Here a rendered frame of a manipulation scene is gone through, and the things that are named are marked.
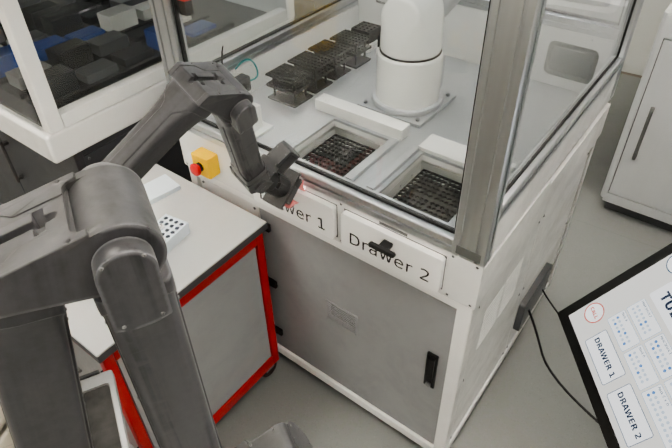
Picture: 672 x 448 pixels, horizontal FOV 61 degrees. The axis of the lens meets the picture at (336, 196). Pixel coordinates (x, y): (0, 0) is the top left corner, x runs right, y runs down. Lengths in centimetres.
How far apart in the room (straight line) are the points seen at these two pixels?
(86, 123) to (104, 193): 164
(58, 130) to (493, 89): 140
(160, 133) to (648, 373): 86
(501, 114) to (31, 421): 86
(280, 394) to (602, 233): 169
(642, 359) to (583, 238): 186
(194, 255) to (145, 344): 114
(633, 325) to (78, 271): 94
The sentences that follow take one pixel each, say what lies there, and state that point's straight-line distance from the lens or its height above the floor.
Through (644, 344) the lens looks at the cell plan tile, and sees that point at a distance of 112.
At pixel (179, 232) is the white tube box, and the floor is 79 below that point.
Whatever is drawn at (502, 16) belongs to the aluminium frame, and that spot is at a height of 150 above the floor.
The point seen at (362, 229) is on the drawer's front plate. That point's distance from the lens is 142.
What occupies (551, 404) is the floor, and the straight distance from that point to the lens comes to 229.
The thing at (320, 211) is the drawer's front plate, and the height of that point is 90.
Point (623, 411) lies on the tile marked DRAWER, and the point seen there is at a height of 100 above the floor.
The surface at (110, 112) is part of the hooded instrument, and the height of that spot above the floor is 89.
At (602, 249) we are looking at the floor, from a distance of 291.
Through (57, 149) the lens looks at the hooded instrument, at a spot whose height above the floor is 85.
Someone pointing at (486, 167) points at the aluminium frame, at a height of 120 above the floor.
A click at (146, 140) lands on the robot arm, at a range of 89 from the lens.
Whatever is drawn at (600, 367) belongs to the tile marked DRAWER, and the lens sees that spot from 114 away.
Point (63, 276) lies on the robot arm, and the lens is 40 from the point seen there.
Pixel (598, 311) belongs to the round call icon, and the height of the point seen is 102.
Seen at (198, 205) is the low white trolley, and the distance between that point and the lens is 178.
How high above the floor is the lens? 186
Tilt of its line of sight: 39 degrees down
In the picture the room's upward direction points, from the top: 1 degrees counter-clockwise
